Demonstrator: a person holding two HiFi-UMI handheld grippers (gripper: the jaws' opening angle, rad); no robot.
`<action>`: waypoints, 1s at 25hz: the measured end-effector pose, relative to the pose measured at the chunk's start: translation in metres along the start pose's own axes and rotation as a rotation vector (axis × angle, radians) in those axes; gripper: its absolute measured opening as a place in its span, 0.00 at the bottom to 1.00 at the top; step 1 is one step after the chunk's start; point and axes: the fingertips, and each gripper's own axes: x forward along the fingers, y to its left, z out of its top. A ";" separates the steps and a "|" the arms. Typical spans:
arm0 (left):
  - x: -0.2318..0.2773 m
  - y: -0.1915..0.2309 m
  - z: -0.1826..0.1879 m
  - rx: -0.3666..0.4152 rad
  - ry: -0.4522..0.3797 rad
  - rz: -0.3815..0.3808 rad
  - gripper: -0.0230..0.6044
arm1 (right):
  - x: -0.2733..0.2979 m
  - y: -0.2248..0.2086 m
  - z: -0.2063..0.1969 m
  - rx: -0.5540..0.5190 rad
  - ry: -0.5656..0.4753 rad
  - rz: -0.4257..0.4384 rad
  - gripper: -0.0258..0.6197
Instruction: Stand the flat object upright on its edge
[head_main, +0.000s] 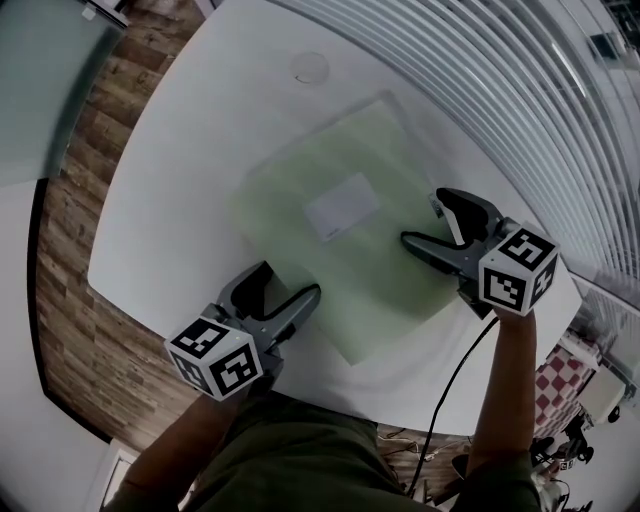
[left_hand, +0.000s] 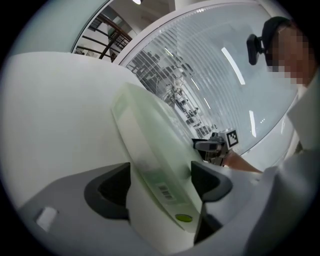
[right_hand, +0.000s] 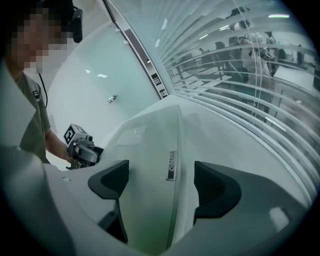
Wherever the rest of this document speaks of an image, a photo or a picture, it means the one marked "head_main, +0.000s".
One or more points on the frosted glass door panel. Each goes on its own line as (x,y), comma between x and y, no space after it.
(45,85)

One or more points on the red white checkered cloth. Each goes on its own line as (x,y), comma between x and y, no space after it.
(557,390)

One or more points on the person's left forearm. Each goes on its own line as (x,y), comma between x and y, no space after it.
(175,440)

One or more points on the person's right forearm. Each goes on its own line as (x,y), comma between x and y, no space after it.
(505,390)

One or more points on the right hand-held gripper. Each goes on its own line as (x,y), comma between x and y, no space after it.
(515,270)

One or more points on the round white table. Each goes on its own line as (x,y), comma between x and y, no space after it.
(200,175)

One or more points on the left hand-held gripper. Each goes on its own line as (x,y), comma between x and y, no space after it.
(215,360)

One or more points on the light green cloth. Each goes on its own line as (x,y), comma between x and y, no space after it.
(360,280)

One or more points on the olive green shirt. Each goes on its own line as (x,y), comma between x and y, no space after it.
(300,460)

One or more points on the glass partition with white blinds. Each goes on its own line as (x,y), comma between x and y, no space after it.
(525,100)

